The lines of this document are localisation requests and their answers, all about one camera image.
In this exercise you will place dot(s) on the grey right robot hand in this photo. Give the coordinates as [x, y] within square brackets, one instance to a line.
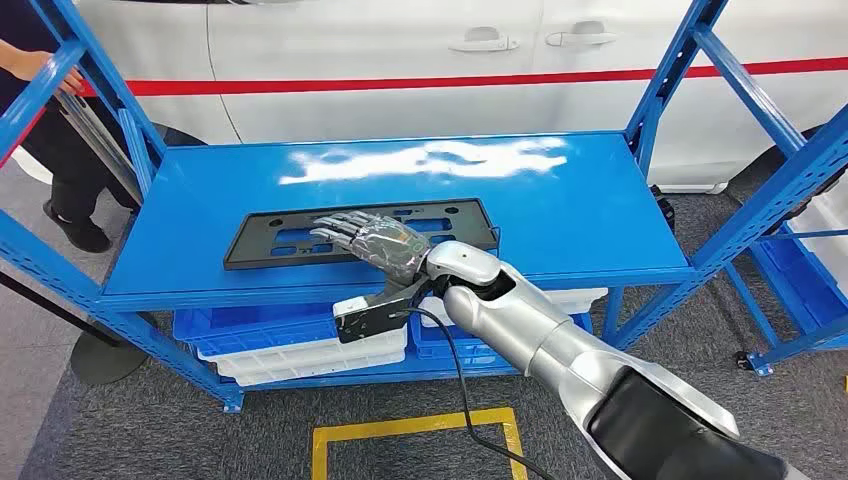
[387, 248]

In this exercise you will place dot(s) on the black plastic plate frame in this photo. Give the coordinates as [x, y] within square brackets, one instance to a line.
[265, 255]

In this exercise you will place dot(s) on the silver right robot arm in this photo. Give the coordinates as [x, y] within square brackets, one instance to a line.
[543, 331]

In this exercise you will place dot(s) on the blue metal shelf rack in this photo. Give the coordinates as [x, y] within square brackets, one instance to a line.
[464, 192]

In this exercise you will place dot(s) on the blue wheeled shelf rack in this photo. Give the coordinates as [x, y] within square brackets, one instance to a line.
[762, 366]

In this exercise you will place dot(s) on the white car with red stripe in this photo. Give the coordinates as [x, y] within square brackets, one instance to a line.
[397, 40]

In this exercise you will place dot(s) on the black stanchion with round base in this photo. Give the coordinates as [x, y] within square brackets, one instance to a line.
[109, 358]

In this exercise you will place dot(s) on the silver metal bar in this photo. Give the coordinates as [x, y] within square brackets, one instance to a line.
[99, 142]

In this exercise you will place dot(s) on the person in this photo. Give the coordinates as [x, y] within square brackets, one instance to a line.
[66, 172]

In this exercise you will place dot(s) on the black caster wheel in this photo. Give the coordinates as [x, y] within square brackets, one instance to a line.
[743, 361]

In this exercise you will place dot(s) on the red barrier belt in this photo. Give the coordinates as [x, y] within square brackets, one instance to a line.
[20, 142]

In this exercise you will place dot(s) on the person's hand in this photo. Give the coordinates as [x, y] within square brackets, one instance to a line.
[30, 63]

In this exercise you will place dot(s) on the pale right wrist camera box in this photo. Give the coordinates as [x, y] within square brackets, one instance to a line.
[371, 321]

